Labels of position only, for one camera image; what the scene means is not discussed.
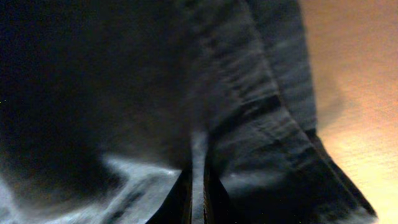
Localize navy blue denim shorts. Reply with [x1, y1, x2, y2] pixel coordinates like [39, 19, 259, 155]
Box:
[1, 0, 377, 223]

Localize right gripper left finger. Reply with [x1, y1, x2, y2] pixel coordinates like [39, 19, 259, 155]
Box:
[146, 168, 192, 224]

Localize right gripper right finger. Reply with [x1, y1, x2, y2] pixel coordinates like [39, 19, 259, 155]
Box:
[205, 162, 246, 224]

